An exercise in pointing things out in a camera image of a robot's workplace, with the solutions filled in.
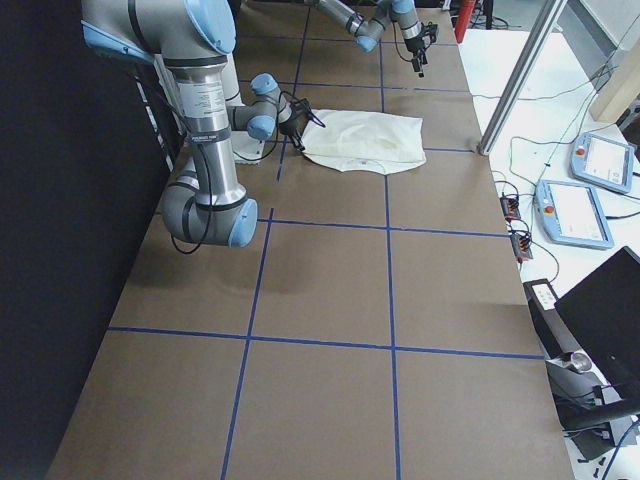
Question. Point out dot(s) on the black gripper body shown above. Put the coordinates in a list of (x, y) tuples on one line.
[(288, 128), (413, 47)]

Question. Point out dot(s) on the cream long sleeve cat shirt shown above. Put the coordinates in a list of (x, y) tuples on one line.
[(381, 143)]

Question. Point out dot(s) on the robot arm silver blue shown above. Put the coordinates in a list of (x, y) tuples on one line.
[(205, 204), (369, 32)]

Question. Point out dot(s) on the red fire extinguisher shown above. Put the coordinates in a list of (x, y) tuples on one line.
[(465, 12)]

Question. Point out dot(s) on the far orange black connector box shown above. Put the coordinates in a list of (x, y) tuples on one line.
[(510, 207)]

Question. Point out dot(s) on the orange black connector box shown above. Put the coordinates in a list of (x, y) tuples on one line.
[(521, 245), (510, 207)]

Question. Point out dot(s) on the wooden beam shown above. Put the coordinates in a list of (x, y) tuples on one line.
[(621, 90)]

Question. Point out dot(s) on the near orange black connector box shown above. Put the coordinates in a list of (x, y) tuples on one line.
[(521, 245)]

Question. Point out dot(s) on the near teach pendant tablet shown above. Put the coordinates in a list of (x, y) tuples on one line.
[(571, 215)]

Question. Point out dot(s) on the teach pendant tablet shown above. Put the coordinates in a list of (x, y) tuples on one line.
[(571, 215), (603, 162)]

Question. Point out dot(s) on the far teach pendant tablet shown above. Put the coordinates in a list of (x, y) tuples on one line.
[(603, 162)]

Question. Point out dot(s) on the black box with white label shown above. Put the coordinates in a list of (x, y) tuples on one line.
[(555, 337)]

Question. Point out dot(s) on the black monitor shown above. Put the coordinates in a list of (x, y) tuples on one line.
[(602, 313)]

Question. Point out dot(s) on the silver round metal cup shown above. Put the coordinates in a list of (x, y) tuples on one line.
[(579, 362)]

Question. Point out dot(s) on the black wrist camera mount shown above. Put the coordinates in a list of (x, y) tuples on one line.
[(301, 108), (429, 33)]

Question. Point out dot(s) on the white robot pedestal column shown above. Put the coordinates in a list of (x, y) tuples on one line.
[(235, 100)]

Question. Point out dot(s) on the aluminium frame post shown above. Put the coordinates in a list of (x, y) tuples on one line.
[(536, 40)]

